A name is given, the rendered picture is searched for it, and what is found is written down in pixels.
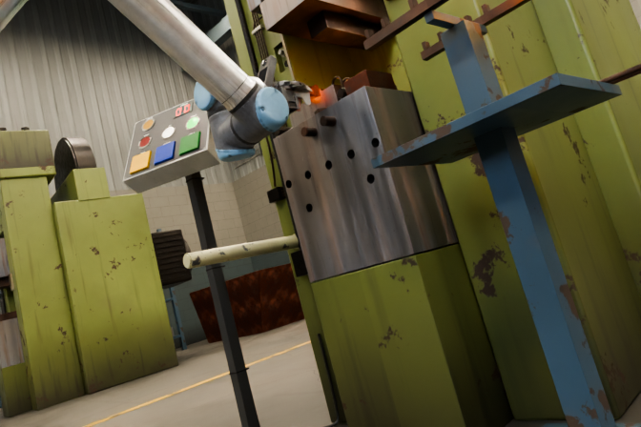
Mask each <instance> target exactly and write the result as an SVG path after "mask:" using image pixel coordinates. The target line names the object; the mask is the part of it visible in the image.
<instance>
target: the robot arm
mask: <svg viewBox="0 0 641 427"><path fill-rule="evenodd" d="M27 1H28V0H0V32H1V30H2V29H3V28H4V27H5V26H6V25H7V24H8V23H9V21H10V20H11V19H12V17H13V16H14V15H15V14H16V13H17V12H18V11H19V10H20V9H21V8H22V7H23V6H24V4H25V3H26V2H27ZM108 1H109V2H110V3H111V4H112V5H114V6H115V7H116V8H117V9H118V10H119V11H120V12H121V13H122V14H124V15H125V16H126V17H127V18H128V19H129V20H130V21H131V22H132V23H133V24H135V25H136V26H137V27H138V28H139V29H140V30H141V31H142V32H143V33H145V34H146V35H147V36H148V37H149V38H150V39H151V40H152V41H153V42H154V43H156V44H157V45H158V46H159V47H160V48H161V49H162V50H163V51H164V52H166V53H167V54H168V55H169V56H170V57H171V58H172V59H173V60H174V61H175V62H177V63H178V65H179V66H180V67H181V68H182V69H184V70H185V71H186V72H188V73H189V74H190V75H191V76H192V77H193V78H194V79H195V80H196V86H195V91H194V98H195V102H196V105H197V107H198V108H199V109H201V110H202V111H206V112H207V116H208V119H209V124H210V127H211V131H212V135H213V138H214V142H215V146H216V152H217V156H218V158H219V160H221V161H224V162H230V161H238V160H242V159H246V158H249V157H251V156H253V155H254V154H255V153H256V152H255V150H256V149H255V148H254V146H255V145H256V144H258V142H259V141H260V140H262V139H263V138H265V137H266V136H268V135H269V134H271V133H272V132H276V131H277V130H279V128H280V127H281V126H283V125H284V124H285V123H286V121H287V119H288V116H289V114H291V113H293V112H295V111H297V112H299V111H300V99H298V98H301V99H302V100H303V102H304V103H305V105H307V106H309V105H310V104H311V101H310V93H313V91H312V90H311V89H310V88H309V87H308V86H306V85H305V84H304V83H302V82H300V81H279V82H277V83H276V82H273V80H274V75H275V70H276V65H277V58H275V57H274V56H273V55H270V56H268V57H267V58H266V59H264V60H263V61H261V63H260V68H259V72H258V77H252V76H248V75H247V74H246V73H245V72H244V71H243V70H242V69H241V68H240V67H239V66H238V65H237V64H236V63H235V62H234V61H233V60H232V59H231V58H229V57H228V56H227V55H226V54H225V53H224V52H223V51H222V50H221V49H220V48H219V47H218V46H217V45H216V44H215V43H214V42H213V41H212V40H211V39H210V38H208V37H207V36H206V35H205V34H204V33H203V32H202V31H201V30H200V29H199V28H198V27H197V26H196V25H195V24H194V23H193V22H192V21H191V20H190V19H189V18H187V17H186V16H185V15H184V14H183V13H182V12H181V11H180V10H179V9H178V8H177V7H176V6H175V5H174V4H173V3H172V2H171V1H170V0H108Z"/></svg>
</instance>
